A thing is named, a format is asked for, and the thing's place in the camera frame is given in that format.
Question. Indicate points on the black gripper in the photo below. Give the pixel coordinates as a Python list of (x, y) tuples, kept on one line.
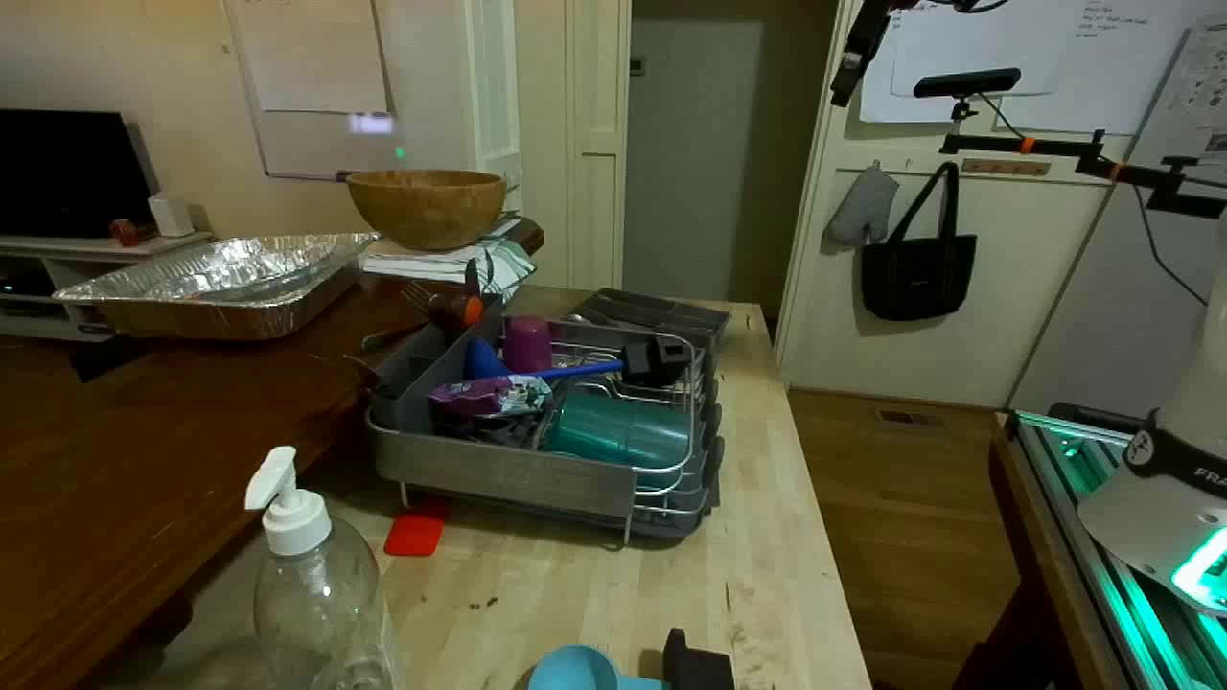
[(872, 25)]

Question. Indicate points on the green plastic cup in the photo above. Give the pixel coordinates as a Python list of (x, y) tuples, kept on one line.
[(620, 426)]

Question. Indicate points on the purple cup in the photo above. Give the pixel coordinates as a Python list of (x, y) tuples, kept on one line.
[(528, 347)]

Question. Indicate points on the grey dish rack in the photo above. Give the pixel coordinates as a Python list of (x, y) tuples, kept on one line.
[(513, 475)]

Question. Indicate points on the small blue cup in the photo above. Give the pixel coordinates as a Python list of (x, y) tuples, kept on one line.
[(576, 674)]

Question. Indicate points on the grey oven mitt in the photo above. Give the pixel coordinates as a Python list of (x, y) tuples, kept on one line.
[(863, 206)]

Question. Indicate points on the black tote bag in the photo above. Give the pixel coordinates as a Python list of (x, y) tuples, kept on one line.
[(918, 272)]

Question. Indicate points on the whiteboard with writing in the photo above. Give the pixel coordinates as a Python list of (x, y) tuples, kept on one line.
[(1125, 63)]

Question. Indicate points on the grey cutlery tray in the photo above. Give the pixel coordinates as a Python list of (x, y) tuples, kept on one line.
[(653, 312)]

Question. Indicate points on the striped white green cloth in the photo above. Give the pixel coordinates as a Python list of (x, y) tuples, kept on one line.
[(501, 264)]

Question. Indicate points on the wooden bowl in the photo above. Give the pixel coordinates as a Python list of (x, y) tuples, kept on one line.
[(427, 206)]

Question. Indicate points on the blank whiteboard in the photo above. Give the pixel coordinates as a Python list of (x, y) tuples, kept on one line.
[(307, 80)]

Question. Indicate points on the small black block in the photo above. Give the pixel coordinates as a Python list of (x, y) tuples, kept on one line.
[(695, 664)]

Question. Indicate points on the red square pad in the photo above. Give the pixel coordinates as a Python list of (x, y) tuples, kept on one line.
[(414, 532)]

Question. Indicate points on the aluminium foil tray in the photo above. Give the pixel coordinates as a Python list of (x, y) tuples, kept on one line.
[(216, 282)]

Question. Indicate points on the clear pump bottle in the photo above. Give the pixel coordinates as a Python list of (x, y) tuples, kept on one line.
[(312, 588)]

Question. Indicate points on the black monitor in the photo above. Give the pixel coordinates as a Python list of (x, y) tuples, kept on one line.
[(63, 176)]

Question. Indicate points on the white shelf unit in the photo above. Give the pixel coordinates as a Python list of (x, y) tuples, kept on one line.
[(52, 264)]

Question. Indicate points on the black sensor bar camera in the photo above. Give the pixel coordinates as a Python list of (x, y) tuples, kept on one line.
[(966, 82)]

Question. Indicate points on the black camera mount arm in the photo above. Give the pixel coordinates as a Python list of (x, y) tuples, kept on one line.
[(1086, 159)]

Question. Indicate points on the aluminium robot stand frame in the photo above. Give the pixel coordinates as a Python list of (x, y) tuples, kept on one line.
[(1060, 445)]

